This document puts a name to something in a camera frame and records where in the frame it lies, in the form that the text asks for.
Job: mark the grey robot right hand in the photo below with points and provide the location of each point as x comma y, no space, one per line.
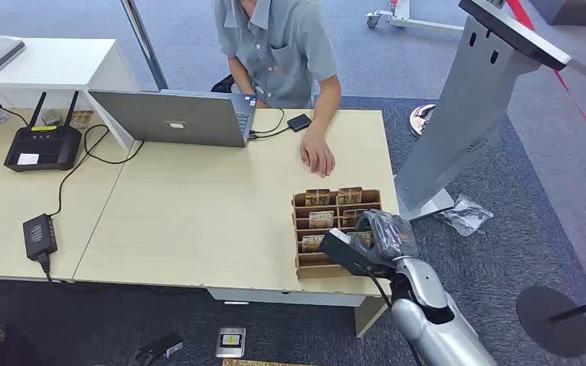
388,235

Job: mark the person's left hand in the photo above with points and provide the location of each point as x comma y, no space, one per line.
318,151

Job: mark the pale printed card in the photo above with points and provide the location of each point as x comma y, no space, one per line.
321,219
312,243
351,217

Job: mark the person's left forearm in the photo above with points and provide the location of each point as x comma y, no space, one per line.
326,103

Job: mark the person's right forearm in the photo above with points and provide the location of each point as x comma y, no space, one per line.
242,81

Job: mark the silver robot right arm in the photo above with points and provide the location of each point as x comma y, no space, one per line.
434,323

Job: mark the brown printed card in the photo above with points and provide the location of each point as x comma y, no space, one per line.
349,195
318,197

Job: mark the wooden card holder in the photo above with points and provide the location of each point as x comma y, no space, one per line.
308,265

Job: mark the person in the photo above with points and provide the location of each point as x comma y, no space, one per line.
278,50

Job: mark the small black external drive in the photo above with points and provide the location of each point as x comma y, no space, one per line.
299,122

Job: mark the crumpled clear plastic bag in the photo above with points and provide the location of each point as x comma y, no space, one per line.
465,217

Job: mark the chrome stanchion base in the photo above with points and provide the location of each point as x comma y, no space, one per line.
419,121

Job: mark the white desk leg panel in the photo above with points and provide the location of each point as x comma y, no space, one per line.
298,298

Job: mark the black chair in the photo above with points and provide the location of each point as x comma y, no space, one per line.
222,85

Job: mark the grey kiosk stand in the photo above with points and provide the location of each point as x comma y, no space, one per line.
460,116

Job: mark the grey laptop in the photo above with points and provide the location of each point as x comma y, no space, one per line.
171,118

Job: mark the gold patterned strip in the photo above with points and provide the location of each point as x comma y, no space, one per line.
262,363

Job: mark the black round stanchion base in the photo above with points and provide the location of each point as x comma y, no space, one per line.
551,323

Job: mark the grey square floor device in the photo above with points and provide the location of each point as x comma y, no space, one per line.
230,342

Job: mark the slanted metal pole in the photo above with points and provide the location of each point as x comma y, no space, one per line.
144,45

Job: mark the black kiosk screen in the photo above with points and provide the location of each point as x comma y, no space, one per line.
520,35

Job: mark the small brown packet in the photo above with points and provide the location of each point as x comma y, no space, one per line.
81,119

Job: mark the black floor object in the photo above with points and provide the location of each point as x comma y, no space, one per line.
159,348

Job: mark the small grey shelf item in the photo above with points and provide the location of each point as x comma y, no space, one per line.
53,117

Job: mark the black router with antennas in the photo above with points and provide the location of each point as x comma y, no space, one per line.
43,146

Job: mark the white cabinet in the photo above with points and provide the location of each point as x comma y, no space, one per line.
55,65

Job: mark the black power adapter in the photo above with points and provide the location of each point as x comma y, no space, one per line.
39,236

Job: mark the dark grey platform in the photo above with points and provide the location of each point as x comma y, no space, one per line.
581,10

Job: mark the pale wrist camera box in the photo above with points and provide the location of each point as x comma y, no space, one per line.
340,234

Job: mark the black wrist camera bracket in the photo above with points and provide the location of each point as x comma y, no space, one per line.
343,255

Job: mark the white wheeled frame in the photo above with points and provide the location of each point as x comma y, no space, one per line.
409,17

